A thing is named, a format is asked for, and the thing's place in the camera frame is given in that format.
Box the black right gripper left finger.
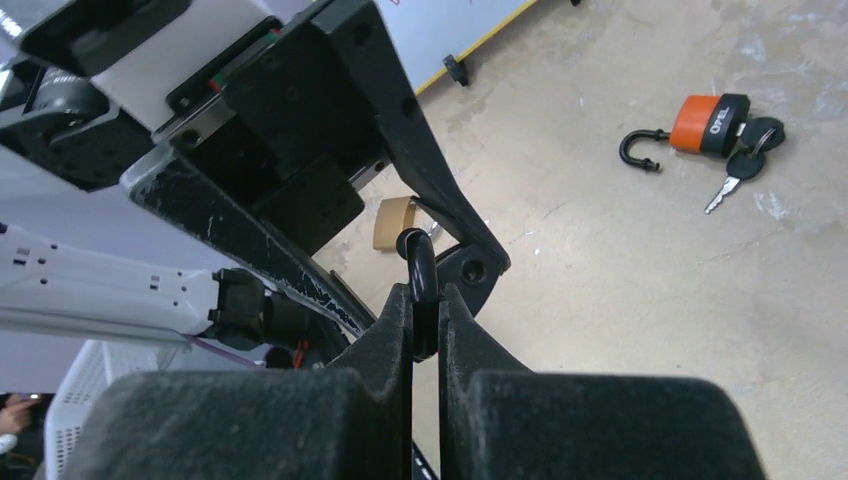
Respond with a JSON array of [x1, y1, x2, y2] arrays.
[[64, 284, 414, 479]]

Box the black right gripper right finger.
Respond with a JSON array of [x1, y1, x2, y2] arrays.
[[439, 285, 765, 479]]

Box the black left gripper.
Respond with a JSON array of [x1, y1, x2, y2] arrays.
[[119, 1, 511, 337]]

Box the brass padlock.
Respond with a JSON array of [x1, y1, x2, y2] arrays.
[[372, 196, 441, 252]]

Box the black padlock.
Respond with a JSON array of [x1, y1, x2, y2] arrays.
[[395, 228, 492, 364]]

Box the orange padlock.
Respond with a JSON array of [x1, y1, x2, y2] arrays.
[[618, 93, 751, 173]]

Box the black-headed keys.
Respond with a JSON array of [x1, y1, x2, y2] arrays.
[[704, 117, 786, 215]]

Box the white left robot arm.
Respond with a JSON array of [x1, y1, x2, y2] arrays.
[[1, 1, 511, 357]]

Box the white perforated plastic basket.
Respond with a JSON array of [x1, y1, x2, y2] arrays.
[[42, 339, 180, 480]]

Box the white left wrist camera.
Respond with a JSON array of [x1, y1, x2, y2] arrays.
[[91, 0, 272, 131]]

